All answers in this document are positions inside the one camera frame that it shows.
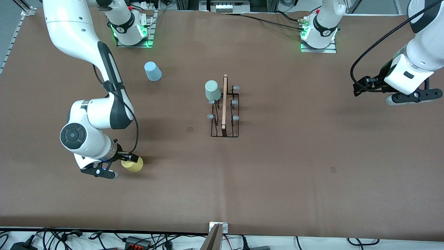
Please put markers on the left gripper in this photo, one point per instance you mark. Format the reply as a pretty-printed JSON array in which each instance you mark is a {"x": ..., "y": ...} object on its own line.
[{"x": 377, "y": 84}]

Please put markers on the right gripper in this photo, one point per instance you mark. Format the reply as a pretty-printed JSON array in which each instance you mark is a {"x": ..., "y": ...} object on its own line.
[{"x": 119, "y": 155}]

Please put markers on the yellow plastic cup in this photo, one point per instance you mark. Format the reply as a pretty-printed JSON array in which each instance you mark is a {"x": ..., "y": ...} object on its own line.
[{"x": 134, "y": 166}]

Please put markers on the sage green plastic cup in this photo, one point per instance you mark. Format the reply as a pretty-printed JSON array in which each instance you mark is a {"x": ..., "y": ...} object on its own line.
[{"x": 212, "y": 90}]

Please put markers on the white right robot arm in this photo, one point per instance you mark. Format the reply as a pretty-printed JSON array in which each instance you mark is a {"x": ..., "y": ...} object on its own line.
[{"x": 69, "y": 34}]

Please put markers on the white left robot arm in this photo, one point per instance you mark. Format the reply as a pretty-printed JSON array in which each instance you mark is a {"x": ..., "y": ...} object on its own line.
[{"x": 426, "y": 45}]

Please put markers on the light blue plastic cup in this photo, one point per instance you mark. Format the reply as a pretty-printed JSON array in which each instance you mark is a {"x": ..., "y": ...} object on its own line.
[{"x": 152, "y": 71}]

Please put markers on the black orange connector box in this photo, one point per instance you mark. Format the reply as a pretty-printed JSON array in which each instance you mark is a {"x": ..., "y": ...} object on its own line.
[{"x": 137, "y": 242}]

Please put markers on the brown table cover sheet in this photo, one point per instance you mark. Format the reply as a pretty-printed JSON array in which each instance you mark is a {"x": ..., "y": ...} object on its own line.
[{"x": 312, "y": 156}]

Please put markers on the black power adapter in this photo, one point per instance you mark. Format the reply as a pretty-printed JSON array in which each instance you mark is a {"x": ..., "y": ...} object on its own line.
[{"x": 22, "y": 246}]

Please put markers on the white power strip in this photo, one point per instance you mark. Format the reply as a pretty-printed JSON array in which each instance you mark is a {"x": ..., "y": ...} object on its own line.
[{"x": 149, "y": 5}]

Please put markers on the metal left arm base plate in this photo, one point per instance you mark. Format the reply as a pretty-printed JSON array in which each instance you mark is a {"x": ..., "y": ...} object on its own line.
[{"x": 319, "y": 50}]

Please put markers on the aluminium frame bar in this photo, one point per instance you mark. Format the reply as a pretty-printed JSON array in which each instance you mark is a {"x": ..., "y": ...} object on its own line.
[{"x": 397, "y": 7}]

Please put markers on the grey camera stand beam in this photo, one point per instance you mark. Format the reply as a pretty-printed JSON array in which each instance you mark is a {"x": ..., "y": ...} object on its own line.
[{"x": 212, "y": 241}]

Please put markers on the silver metal bracket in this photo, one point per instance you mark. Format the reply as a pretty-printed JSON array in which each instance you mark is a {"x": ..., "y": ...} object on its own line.
[{"x": 225, "y": 227}]

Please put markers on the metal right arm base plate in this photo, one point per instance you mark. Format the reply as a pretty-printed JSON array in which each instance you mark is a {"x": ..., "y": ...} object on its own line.
[{"x": 150, "y": 31}]

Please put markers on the perforated metal edge rail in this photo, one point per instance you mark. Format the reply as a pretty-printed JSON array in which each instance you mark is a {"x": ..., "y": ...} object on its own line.
[{"x": 13, "y": 41}]

